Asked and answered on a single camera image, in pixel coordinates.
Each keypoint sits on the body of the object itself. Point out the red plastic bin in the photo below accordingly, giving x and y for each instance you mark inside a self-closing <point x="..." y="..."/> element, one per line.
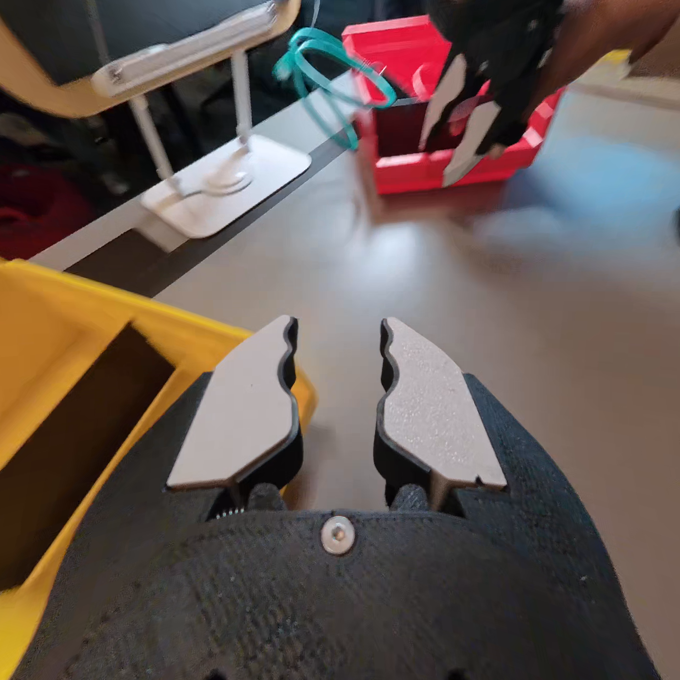
<point x="403" y="175"/>

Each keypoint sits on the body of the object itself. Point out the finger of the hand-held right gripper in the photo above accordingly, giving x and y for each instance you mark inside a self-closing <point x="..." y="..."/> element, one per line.
<point x="475" y="138"/>
<point x="446" y="95"/>

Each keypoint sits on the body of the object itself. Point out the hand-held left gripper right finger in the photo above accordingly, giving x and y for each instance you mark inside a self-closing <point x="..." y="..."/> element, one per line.
<point x="435" y="419"/>

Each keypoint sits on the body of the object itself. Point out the person's right hand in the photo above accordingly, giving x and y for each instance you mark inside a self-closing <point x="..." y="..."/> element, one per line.
<point x="595" y="37"/>

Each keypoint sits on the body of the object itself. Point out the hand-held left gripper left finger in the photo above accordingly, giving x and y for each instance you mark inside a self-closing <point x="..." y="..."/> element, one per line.
<point x="239" y="414"/>

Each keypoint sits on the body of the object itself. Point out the white tablet stand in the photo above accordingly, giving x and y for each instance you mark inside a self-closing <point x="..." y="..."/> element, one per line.
<point x="228" y="180"/>

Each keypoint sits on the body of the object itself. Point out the yellow plastic bin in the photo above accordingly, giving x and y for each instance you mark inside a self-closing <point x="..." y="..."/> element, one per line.
<point x="48" y="329"/>

